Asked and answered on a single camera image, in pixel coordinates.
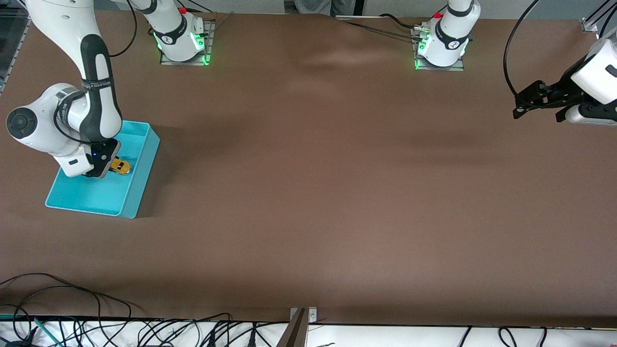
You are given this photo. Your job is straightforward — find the teal plastic bin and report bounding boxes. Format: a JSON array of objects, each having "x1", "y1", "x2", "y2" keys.
[{"x1": 45, "y1": 120, "x2": 161, "y2": 219}]

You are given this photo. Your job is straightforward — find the person legs grey trousers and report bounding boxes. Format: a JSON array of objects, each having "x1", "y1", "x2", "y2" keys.
[{"x1": 294, "y1": 0, "x2": 357, "y2": 16}]

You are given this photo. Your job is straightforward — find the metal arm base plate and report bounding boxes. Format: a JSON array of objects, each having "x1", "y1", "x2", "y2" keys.
[
  {"x1": 160, "y1": 20, "x2": 215, "y2": 66},
  {"x1": 411, "y1": 27, "x2": 466, "y2": 72}
]

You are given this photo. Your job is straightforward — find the black right arm cable loop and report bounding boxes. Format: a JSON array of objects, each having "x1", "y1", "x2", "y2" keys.
[{"x1": 108, "y1": 0, "x2": 139, "y2": 58}]

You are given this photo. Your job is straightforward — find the black base power cable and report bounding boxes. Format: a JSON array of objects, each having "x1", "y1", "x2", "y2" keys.
[
  {"x1": 176, "y1": 0, "x2": 235, "y2": 30},
  {"x1": 345, "y1": 13, "x2": 426, "y2": 42}
]

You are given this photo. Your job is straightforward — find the long black floor cable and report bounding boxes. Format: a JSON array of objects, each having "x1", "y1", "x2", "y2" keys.
[{"x1": 0, "y1": 273, "x2": 144, "y2": 347}]

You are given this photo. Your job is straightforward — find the black floor cable bundle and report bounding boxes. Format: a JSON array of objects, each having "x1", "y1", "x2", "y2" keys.
[{"x1": 130, "y1": 313, "x2": 233, "y2": 347}]

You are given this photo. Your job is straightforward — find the aluminium rail strip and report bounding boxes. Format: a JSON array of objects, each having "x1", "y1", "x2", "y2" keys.
[{"x1": 336, "y1": 15, "x2": 416, "y2": 22}]

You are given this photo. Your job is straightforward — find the metal table edge bracket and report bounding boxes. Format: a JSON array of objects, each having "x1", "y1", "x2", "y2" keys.
[{"x1": 276, "y1": 307, "x2": 319, "y2": 347}]

